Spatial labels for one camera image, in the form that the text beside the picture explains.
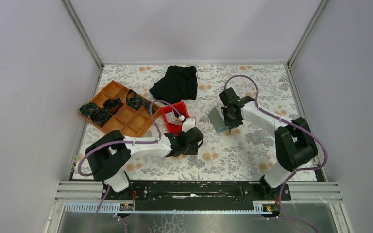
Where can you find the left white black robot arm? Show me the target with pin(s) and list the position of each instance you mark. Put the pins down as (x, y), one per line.
(105, 160)

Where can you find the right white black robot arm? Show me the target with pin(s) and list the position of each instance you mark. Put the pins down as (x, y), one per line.
(294, 145)

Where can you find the black cloth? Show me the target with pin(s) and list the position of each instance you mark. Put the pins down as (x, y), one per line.
(178, 84)

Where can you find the wooden divided organizer tray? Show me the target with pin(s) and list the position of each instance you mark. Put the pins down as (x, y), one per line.
(125, 119)

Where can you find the floral table mat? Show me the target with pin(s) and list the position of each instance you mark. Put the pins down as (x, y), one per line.
(245, 153)

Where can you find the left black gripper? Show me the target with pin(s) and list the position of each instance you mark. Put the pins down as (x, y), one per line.
(194, 151)

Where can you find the rolled dark patterned tie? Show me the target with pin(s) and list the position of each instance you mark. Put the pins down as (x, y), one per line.
(87, 109)

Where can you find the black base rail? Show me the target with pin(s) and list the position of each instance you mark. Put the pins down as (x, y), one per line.
(198, 195)

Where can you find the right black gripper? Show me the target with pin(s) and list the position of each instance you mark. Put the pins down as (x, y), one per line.
(228, 124)

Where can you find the red plastic bin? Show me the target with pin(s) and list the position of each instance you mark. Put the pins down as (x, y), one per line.
(179, 108)

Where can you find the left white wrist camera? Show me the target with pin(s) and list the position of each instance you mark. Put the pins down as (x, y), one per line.
(187, 123)

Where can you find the grey-green card holder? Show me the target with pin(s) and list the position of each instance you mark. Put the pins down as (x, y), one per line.
(216, 120)

